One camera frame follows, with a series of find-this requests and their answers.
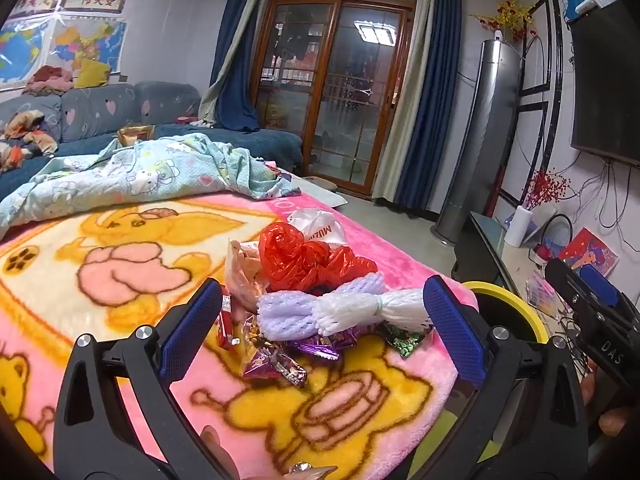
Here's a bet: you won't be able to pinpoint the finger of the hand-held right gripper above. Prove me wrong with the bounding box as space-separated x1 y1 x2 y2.
579 263 623 308
544 258 603 313

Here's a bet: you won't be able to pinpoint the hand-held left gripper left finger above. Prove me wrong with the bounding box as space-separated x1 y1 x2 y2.
52 278 238 480

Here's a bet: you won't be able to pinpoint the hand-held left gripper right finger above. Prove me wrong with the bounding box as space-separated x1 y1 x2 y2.
415 275 603 480

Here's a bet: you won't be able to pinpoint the red snack wrapper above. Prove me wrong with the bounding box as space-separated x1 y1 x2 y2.
217 292 240 351

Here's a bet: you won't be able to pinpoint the green candy wrapper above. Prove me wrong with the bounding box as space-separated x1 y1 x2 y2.
380 322 433 358

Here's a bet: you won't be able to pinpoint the gold candy wrapper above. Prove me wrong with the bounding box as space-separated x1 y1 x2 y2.
231 316 266 351

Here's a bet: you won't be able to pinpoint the black bin with yellow rim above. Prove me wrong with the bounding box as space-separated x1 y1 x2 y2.
452 280 551 461

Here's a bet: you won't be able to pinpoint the translucent pink plastic bag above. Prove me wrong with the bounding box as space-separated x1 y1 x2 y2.
225 240 273 311

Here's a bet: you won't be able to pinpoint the purple candy wrapper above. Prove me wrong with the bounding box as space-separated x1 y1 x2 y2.
285 327 358 361
242 347 308 388

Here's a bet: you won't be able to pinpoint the lilac foam net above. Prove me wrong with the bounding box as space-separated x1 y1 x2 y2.
257 272 388 338

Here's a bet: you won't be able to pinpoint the white foam net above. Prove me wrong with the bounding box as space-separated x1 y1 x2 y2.
312 287 436 336

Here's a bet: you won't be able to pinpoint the red plastic bag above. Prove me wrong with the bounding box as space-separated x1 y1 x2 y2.
257 222 378 296

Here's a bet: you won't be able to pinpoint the white plastic bag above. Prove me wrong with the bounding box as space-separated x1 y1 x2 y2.
287 207 348 248

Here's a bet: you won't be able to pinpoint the person's right hand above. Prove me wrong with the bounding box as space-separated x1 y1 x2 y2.
580 372 633 437

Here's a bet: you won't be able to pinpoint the person's left hand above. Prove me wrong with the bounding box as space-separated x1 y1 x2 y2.
199 424 340 480

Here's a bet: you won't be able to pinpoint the clear bead organizer box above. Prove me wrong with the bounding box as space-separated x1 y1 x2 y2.
525 270 556 311

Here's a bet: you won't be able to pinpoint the colourful figure painting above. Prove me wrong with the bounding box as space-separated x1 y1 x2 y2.
557 227 621 278

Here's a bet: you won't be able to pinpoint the white paper roll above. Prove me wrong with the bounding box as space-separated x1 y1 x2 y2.
502 205 531 248

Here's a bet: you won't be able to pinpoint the television cabinet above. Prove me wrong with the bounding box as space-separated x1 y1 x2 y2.
452 210 601 341

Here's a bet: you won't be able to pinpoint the red berry branches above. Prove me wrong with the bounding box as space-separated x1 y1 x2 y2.
522 167 571 211

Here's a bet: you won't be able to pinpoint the pink printed blanket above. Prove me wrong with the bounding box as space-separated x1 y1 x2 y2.
0 192 463 480

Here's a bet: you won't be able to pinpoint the light blue cartoon quilt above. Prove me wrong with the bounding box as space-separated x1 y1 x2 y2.
0 132 303 241

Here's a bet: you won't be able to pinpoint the silver tower air conditioner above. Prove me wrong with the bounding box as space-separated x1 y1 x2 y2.
430 37 523 246

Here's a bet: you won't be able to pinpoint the black television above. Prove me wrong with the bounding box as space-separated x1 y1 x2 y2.
567 0 640 166

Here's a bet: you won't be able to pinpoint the beige curtain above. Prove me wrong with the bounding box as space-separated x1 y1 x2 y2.
372 0 441 201
199 0 276 126

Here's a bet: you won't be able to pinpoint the gold gift box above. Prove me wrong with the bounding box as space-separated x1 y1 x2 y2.
117 125 156 146

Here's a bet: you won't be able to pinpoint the blue curtain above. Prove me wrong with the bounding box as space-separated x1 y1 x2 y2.
207 0 273 133
395 0 473 211

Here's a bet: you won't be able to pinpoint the blue grey sofa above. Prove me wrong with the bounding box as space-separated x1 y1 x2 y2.
0 80 306 201

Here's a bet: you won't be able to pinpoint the orange patterned cloth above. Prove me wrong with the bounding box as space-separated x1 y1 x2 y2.
0 110 58 171

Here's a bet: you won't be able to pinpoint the yellow red artificial flowers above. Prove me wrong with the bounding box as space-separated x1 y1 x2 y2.
470 0 538 43

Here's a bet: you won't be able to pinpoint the wooden glass sliding door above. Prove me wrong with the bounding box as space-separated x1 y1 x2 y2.
250 0 421 196

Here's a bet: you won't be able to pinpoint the yellow pillow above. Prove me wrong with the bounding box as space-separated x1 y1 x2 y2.
75 57 111 88

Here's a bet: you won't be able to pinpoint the pile of red clothes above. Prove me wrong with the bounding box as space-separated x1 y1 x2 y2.
22 65 76 96

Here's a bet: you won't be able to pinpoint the country map poster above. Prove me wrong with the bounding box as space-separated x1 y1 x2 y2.
52 20 128 73

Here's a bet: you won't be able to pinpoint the world map poster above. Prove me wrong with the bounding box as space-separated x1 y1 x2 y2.
0 20 53 86

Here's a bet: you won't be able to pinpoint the black hoop handle basket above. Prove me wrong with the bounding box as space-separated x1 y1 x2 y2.
532 212 573 261

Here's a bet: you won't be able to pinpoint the black wall cables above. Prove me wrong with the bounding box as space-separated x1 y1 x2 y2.
570 157 640 221

